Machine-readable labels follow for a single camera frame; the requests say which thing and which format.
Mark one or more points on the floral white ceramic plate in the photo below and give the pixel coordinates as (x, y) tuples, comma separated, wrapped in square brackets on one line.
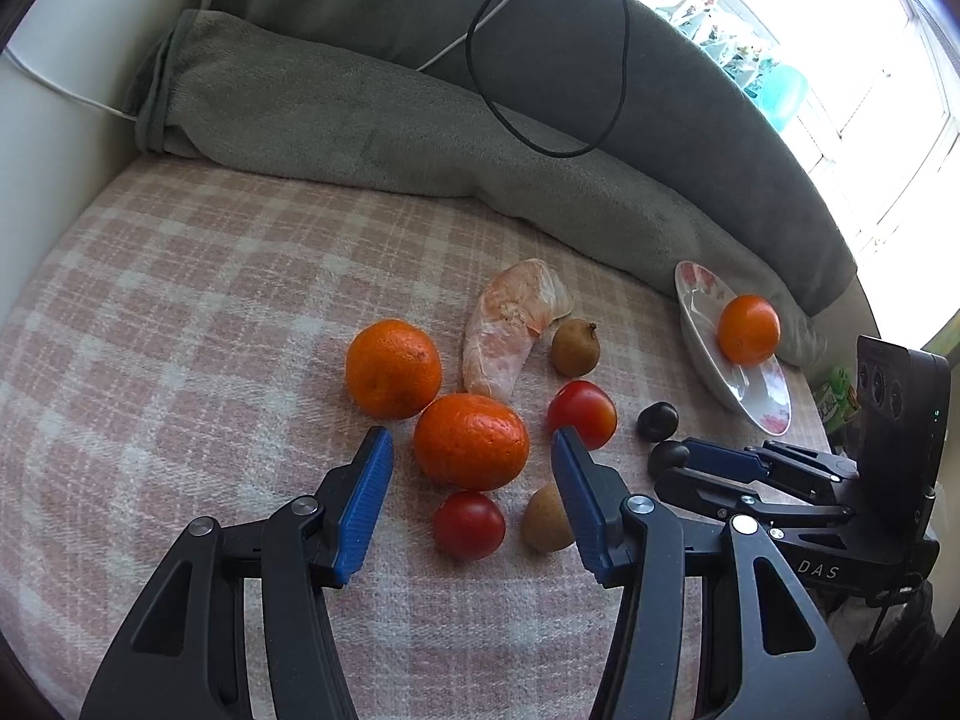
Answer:
[(760, 393)]

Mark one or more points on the blue detergent bottle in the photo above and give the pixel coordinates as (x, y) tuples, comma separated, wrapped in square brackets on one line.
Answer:
[(782, 92)]

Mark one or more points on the white cabinet side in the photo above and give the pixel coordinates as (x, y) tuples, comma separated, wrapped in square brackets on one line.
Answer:
[(65, 70)]

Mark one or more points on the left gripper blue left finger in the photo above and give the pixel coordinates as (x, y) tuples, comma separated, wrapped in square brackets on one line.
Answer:
[(180, 651)]

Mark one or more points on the small tangerine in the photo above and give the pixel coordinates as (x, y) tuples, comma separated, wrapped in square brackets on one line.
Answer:
[(470, 442), (393, 370)]

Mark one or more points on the peeled pomelo segment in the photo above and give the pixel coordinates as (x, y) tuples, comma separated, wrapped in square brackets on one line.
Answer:
[(513, 311)]

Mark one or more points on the large orange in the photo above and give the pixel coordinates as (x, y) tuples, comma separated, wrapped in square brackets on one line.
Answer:
[(749, 330)]

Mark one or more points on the small red cherry tomato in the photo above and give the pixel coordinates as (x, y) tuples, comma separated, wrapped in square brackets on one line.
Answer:
[(468, 526)]

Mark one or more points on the lower rolled grey blanket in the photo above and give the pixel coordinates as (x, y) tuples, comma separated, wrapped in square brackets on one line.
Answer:
[(217, 88)]

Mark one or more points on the dark plum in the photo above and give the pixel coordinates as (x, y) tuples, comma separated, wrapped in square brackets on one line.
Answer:
[(657, 422)]

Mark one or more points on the upper grey folded blanket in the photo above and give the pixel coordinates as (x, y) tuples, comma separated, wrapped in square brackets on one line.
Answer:
[(610, 72)]

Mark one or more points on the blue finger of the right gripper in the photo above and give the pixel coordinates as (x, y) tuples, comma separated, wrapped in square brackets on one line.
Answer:
[(799, 472), (722, 498)]

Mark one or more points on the larger red tomato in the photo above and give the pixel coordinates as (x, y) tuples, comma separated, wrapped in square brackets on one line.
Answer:
[(587, 408)]

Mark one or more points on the brown longan with stem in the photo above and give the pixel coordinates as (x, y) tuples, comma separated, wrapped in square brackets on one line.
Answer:
[(575, 349)]

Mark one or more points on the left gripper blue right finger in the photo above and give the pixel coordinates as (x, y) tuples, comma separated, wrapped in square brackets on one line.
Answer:
[(766, 651)]

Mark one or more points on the pink plaid blanket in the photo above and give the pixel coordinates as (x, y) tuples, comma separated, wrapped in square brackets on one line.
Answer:
[(180, 353)]

